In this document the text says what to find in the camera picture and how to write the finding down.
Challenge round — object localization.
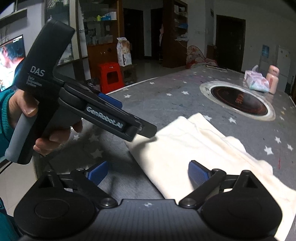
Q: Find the dark wooden shelf cabinet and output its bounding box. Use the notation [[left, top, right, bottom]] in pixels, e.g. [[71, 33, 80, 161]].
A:
[[161, 1, 189, 68]]

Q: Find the dark wooden door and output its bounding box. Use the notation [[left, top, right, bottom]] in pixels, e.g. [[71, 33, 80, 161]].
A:
[[215, 15, 246, 72]]

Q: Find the white printed paper bag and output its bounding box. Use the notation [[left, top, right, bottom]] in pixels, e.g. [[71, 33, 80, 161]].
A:
[[116, 37, 132, 67]]

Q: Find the round induction cooktop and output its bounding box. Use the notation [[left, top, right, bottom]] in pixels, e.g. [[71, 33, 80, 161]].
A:
[[200, 81, 276, 121]]

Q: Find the wet wipes pack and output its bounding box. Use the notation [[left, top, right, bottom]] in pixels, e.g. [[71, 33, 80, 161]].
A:
[[244, 65, 269, 93]]

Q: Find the glass door shelf cabinet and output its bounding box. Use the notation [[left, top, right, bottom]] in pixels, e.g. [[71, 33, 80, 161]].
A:
[[45, 1, 123, 65]]

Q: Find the small wooden stool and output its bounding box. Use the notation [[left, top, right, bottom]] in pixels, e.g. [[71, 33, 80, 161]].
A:
[[120, 64, 137, 85]]

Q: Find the dark flat phone on table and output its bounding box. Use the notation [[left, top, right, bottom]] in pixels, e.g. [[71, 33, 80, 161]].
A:
[[206, 65, 228, 71]]

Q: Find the wall television screen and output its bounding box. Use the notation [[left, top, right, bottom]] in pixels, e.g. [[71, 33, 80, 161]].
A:
[[0, 35, 25, 92]]

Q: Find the cream white garment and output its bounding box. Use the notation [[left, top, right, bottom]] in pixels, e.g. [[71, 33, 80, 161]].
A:
[[125, 113, 295, 240]]

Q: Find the person left hand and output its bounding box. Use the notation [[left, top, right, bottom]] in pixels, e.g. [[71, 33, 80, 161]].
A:
[[7, 89, 83, 156]]

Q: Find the white refrigerator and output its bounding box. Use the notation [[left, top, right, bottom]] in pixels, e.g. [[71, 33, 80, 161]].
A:
[[276, 45, 291, 92]]

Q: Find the pink thermos bottle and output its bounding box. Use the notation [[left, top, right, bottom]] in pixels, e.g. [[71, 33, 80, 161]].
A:
[[266, 65, 280, 94]]

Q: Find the red plastic stool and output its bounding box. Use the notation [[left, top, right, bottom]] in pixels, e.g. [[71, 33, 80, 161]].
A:
[[98, 62, 125, 94]]

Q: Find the water dispenser with bottle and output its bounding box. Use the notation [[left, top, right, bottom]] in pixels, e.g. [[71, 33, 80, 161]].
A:
[[259, 45, 270, 71]]

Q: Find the colourful kids play tent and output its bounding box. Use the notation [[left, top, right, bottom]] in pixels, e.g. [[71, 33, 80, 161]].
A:
[[186, 45, 218, 69]]

